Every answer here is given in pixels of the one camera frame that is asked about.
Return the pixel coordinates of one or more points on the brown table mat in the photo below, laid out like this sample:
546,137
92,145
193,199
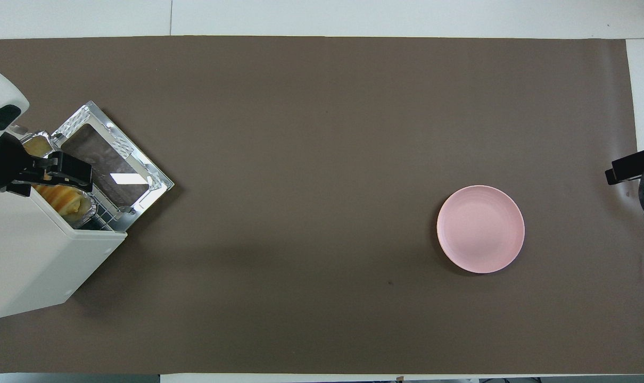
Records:
311,159

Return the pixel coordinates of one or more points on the white toaster oven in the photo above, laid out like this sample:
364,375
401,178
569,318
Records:
29,255

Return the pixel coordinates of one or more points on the golden striped bread loaf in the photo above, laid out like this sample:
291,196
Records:
61,199

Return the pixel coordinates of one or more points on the aluminium foil tray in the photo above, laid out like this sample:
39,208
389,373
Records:
88,208

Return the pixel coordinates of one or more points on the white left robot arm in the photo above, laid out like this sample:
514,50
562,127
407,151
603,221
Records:
0,93

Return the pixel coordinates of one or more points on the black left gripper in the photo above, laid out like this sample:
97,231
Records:
2,162

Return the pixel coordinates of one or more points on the glass oven door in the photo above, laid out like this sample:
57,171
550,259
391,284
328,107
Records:
114,154

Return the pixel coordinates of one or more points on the pink round plate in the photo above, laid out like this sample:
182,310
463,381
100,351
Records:
480,229

